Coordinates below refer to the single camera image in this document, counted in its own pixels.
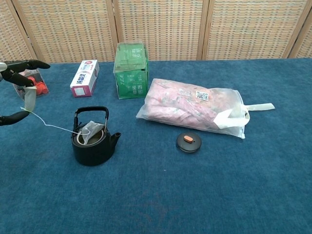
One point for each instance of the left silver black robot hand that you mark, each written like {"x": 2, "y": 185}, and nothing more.
{"x": 14, "y": 76}

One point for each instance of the white tea bag green tag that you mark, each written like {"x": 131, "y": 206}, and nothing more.
{"x": 91, "y": 129}

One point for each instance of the black teapot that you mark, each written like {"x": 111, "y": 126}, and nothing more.
{"x": 92, "y": 153}

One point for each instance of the green transparent box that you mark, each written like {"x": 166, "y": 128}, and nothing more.
{"x": 131, "y": 83}

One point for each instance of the translucent bag pink cloth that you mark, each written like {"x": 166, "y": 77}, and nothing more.
{"x": 175, "y": 104}

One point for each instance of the black teapot lid orange knob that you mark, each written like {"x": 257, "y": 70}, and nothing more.
{"x": 192, "y": 145}

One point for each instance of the clear box red black capsules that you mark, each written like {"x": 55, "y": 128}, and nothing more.
{"x": 42, "y": 87}

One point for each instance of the white pink toothpaste box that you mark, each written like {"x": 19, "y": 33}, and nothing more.
{"x": 84, "y": 78}

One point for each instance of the wicker folding screen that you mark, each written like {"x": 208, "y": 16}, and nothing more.
{"x": 161, "y": 26}

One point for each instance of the blue table cloth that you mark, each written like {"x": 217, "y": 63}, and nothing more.
{"x": 170, "y": 190}

